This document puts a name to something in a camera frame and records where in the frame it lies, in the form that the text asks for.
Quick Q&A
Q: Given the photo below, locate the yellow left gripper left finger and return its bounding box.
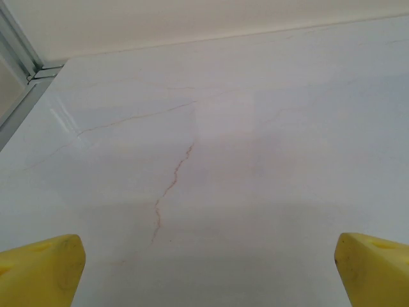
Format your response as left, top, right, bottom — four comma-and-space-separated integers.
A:
0, 234, 86, 307

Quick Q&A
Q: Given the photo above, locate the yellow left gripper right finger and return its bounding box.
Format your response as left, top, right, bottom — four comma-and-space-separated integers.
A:
334, 232, 409, 307

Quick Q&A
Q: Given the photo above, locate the aluminium table side rail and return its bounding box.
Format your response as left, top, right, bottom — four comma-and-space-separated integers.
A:
0, 63, 65, 152

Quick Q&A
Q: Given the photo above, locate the aluminium frame corner post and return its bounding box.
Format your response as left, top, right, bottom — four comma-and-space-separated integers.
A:
0, 6, 45, 70

